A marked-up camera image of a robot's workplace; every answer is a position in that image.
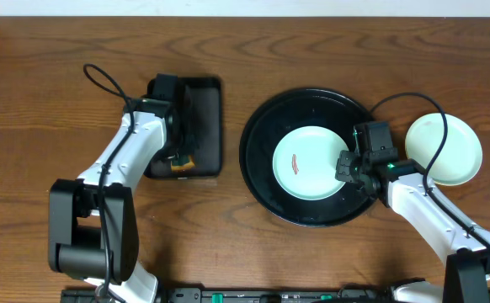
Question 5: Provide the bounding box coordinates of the light green plate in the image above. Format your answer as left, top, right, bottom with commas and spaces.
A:
272, 126, 348, 200

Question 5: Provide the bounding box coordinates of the white plate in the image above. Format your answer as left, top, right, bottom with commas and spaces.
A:
405, 113, 483, 186

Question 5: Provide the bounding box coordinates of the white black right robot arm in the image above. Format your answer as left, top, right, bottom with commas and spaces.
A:
336, 150, 490, 302

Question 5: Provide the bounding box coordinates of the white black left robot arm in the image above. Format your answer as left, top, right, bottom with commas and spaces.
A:
48, 84, 192, 302

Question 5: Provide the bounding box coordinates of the black rectangular tray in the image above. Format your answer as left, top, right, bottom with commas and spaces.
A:
144, 77, 223, 179

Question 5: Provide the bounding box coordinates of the black round tray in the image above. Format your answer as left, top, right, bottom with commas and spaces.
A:
239, 88, 375, 227

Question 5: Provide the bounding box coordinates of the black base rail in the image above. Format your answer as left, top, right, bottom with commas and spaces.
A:
60, 282, 397, 303

